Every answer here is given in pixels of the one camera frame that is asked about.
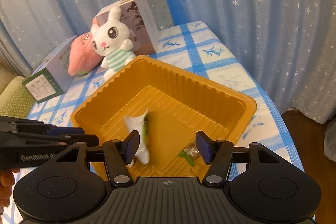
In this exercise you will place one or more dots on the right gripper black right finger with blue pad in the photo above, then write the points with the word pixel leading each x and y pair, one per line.
pixel 217 155

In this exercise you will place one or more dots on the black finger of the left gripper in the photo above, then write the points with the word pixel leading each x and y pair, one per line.
pixel 91 140

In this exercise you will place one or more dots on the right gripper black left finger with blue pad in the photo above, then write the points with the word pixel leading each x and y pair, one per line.
pixel 118 154

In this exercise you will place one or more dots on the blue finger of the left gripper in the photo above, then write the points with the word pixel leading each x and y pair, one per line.
pixel 66 131

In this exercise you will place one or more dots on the white green snack packet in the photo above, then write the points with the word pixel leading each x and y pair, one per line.
pixel 139 124

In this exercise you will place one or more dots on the clear green candy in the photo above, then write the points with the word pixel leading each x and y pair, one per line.
pixel 190 153

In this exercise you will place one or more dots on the person's hand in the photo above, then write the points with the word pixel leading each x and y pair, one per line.
pixel 7 180

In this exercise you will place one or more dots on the green zigzag cushion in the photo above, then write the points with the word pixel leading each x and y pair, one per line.
pixel 19 104

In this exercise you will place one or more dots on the green white lying box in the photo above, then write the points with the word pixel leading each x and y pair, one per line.
pixel 50 77

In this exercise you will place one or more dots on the green sofa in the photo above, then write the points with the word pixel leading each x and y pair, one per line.
pixel 10 89

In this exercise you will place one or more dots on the yellow plastic tray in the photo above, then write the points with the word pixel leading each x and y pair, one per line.
pixel 178 104

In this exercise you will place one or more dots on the pink peach plush toy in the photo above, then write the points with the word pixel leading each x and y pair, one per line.
pixel 83 57

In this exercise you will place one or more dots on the white bunny plush toy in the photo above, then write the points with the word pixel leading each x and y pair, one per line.
pixel 111 41

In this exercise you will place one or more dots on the blue checked tablecloth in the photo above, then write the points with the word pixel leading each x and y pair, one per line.
pixel 195 48

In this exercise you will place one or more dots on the grey upright cardboard box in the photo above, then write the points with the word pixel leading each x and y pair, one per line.
pixel 137 15

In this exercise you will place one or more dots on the blue star curtain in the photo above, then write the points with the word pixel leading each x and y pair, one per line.
pixel 288 46

